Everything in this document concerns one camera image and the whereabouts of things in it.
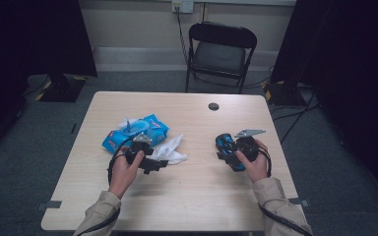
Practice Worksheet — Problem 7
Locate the white wet wipe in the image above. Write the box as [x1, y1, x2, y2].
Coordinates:
[117, 117, 139, 130]
[150, 133, 189, 166]

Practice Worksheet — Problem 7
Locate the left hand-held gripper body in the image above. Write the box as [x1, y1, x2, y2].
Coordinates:
[125, 133, 155, 165]

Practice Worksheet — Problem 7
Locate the black folding chair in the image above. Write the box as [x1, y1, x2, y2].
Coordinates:
[185, 21, 258, 94]

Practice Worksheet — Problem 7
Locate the blue wet wipes pack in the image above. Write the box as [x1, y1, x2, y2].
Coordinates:
[101, 113, 170, 155]

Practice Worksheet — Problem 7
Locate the blue toy car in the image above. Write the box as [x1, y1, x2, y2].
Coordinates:
[215, 132, 246, 172]

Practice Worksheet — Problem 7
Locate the black power cable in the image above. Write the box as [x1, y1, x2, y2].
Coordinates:
[175, 6, 191, 63]

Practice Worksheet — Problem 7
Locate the white wall outlet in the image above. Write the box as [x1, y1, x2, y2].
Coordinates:
[171, 0, 195, 14]

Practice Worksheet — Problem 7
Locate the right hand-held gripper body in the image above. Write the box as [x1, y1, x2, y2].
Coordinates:
[234, 129, 267, 162]

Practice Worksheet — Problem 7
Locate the grey tape strip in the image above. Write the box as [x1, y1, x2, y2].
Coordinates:
[288, 197, 310, 208]
[36, 200, 63, 211]

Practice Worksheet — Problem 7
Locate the black curtain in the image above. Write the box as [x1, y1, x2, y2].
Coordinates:
[0, 0, 98, 165]
[270, 0, 378, 198]

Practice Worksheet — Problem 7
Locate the person's left hand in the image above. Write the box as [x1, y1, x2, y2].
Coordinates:
[107, 148, 145, 201]

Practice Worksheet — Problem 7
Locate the person's right hand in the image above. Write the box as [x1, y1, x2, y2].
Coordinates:
[235, 140, 270, 185]

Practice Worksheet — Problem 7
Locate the black floor cable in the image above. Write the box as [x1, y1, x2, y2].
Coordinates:
[272, 88, 319, 146]

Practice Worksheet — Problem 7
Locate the black stand base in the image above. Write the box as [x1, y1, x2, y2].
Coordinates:
[263, 80, 306, 107]
[38, 73, 87, 103]

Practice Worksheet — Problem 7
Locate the right hand-held gripper cable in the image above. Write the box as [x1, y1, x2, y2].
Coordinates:
[257, 146, 309, 236]

